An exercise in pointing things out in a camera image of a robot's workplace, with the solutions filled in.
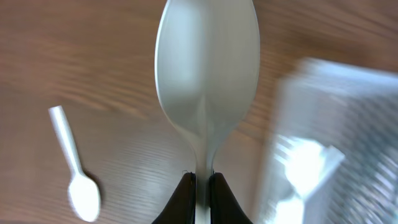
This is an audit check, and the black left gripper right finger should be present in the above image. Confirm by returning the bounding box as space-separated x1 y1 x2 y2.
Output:
209 172 252 224

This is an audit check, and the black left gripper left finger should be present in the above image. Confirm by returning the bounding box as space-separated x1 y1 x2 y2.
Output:
152 172 196 224

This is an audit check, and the white plastic spoon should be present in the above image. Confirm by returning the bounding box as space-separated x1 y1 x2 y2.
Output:
49 106 101 222
154 0 260 223
266 135 345 224

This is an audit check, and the clear perforated plastic basket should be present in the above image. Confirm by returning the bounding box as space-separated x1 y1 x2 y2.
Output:
253 57 398 224

